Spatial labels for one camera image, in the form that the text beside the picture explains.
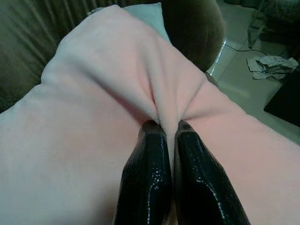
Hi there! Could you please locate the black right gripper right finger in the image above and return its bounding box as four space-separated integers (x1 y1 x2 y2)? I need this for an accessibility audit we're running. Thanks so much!
173 120 238 225

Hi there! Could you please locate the metal step ladder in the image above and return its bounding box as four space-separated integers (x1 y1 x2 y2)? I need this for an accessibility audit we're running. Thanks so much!
247 0 273 49

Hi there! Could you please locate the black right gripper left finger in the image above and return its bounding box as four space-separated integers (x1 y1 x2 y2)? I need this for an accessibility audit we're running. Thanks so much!
112 120 173 225

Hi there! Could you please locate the pink fleece pillow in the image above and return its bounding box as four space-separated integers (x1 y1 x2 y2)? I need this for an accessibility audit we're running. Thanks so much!
0 5 300 225

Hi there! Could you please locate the brown fabric sofa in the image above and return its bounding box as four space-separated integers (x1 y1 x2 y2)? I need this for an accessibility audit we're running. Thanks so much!
0 0 227 116

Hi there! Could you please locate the thin floor cable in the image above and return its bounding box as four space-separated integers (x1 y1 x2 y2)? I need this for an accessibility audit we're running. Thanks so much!
224 44 265 53

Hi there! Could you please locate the crumpled grey paper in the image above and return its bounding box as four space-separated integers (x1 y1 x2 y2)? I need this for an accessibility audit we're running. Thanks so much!
246 55 299 81

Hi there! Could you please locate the white pillow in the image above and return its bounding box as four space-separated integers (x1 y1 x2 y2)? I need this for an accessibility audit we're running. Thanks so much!
89 2 170 45

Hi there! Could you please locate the black flat furniture panel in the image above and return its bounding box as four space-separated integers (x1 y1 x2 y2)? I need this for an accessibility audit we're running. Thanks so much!
263 67 300 116

